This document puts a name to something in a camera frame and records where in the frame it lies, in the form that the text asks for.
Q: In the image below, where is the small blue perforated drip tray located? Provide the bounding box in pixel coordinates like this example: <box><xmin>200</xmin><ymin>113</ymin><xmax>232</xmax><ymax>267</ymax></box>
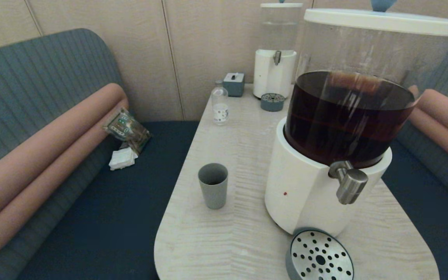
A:
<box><xmin>260</xmin><ymin>93</ymin><xmax>285</xmax><ymax>112</ymax></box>

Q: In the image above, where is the clear plastic bottle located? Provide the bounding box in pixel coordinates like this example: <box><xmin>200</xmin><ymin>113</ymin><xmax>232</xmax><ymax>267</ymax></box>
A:
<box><xmin>211</xmin><ymin>80</ymin><xmax>229</xmax><ymax>126</ymax></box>

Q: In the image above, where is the small white dispenser lid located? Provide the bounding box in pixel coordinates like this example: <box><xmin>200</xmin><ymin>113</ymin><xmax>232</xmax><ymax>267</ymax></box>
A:
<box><xmin>260</xmin><ymin>1</ymin><xmax>304</xmax><ymax>9</ymax></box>

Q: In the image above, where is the white folded napkin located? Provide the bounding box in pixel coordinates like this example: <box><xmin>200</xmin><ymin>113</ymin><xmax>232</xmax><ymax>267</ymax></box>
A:
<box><xmin>108</xmin><ymin>147</ymin><xmax>138</xmax><ymax>171</ymax></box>

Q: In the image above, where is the blue-grey square box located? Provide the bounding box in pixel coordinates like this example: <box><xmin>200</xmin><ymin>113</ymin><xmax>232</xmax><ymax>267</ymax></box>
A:
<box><xmin>223</xmin><ymin>73</ymin><xmax>245</xmax><ymax>98</ymax></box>

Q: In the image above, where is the green snack packet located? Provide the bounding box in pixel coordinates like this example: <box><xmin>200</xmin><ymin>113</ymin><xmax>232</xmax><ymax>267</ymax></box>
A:
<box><xmin>103</xmin><ymin>108</ymin><xmax>151</xmax><ymax>154</ymax></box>

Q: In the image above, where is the large white dispenser lid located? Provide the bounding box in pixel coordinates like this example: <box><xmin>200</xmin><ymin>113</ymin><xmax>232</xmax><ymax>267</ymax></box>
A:
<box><xmin>304</xmin><ymin>0</ymin><xmax>448</xmax><ymax>37</ymax></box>

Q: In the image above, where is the grey plastic cup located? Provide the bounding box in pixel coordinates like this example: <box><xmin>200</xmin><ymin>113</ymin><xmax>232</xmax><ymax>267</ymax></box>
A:
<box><xmin>198</xmin><ymin>163</ymin><xmax>229</xmax><ymax>210</ymax></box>

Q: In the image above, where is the small clear water dispenser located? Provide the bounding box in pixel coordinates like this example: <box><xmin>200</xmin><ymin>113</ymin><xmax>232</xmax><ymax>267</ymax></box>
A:
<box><xmin>253</xmin><ymin>7</ymin><xmax>303</xmax><ymax>100</ymax></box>

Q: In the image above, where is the large dark tea dispenser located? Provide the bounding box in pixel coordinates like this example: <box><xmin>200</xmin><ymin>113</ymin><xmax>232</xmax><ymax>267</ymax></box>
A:
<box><xmin>264</xmin><ymin>19</ymin><xmax>448</xmax><ymax>236</ymax></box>

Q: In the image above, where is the teal sofa bench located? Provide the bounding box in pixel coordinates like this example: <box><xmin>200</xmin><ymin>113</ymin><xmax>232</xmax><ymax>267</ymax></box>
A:
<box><xmin>380</xmin><ymin>33</ymin><xmax>448</xmax><ymax>280</ymax></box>
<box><xmin>0</xmin><ymin>28</ymin><xmax>201</xmax><ymax>280</ymax></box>

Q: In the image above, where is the large metal dispenser tap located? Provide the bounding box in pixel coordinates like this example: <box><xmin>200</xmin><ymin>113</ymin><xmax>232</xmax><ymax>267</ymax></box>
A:
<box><xmin>328</xmin><ymin>161</ymin><xmax>369</xmax><ymax>205</ymax></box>

